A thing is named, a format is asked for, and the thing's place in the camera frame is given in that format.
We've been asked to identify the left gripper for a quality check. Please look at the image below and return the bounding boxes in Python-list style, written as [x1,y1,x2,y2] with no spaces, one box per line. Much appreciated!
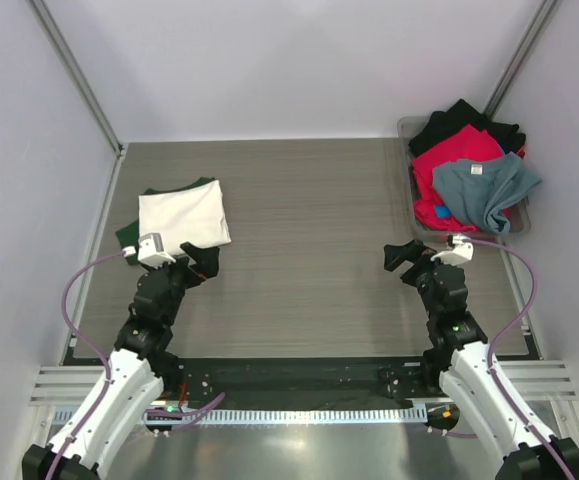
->
[144,243,218,326]

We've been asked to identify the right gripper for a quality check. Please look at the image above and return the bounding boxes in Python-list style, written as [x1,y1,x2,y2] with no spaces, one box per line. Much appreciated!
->
[384,238,460,319]

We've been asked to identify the grey blue t shirt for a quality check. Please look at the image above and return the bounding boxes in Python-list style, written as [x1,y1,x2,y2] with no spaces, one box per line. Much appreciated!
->
[432,153,542,235]

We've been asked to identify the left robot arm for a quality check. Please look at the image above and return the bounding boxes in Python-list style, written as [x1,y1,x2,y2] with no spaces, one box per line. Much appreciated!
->
[21,242,220,479]

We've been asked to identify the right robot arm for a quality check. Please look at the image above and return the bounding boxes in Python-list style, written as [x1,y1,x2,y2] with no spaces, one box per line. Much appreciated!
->
[383,234,579,479]

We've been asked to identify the folded white t shirt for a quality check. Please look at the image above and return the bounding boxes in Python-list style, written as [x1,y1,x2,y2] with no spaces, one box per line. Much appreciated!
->
[138,180,231,256]

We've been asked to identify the bright blue t shirt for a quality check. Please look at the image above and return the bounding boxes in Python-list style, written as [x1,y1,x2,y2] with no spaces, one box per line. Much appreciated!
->
[433,144,513,221]

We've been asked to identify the grey plastic bin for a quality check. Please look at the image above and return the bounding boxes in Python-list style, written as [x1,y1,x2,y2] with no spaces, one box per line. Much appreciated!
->
[397,116,531,242]

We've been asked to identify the red t shirt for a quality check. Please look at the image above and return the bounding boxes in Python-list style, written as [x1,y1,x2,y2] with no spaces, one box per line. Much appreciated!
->
[411,125,508,233]

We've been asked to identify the black t shirt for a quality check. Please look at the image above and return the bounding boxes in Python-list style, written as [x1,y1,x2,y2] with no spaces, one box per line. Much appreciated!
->
[408,99,527,156]

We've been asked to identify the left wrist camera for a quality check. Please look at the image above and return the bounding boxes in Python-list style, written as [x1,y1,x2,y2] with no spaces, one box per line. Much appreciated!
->
[137,233,176,268]

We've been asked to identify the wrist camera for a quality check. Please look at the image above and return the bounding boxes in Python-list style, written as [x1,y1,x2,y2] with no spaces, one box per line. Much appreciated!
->
[137,233,176,268]
[431,234,474,266]

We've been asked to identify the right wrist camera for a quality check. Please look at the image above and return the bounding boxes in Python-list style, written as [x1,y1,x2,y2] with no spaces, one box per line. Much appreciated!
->
[431,234,474,266]

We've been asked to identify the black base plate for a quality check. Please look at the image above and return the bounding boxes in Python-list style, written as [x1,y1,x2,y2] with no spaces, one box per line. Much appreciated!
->
[164,356,444,411]

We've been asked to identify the slotted cable duct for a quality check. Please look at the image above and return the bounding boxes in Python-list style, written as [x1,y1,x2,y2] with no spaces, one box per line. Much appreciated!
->
[51,405,428,427]

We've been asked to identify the aluminium front rail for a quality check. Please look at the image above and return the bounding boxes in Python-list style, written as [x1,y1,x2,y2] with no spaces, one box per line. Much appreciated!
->
[29,360,576,406]

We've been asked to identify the right aluminium frame post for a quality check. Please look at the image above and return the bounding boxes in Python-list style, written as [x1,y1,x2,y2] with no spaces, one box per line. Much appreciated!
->
[484,0,562,119]

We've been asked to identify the aluminium frame post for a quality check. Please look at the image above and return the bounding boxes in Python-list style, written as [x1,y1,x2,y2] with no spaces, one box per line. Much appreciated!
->
[27,0,123,157]
[484,0,562,119]

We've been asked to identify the left aluminium frame post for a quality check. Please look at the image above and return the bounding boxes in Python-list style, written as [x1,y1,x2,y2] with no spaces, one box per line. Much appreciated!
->
[27,0,123,157]

